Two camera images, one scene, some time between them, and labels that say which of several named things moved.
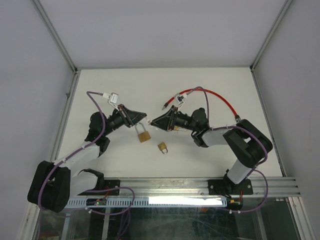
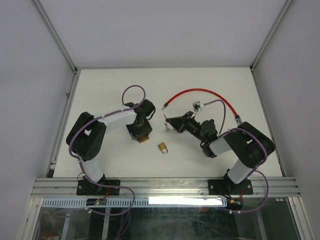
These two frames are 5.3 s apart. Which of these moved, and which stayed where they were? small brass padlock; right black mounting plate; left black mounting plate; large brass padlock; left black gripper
Moved: left black gripper
Stayed: large brass padlock; small brass padlock; left black mounting plate; right black mounting plate
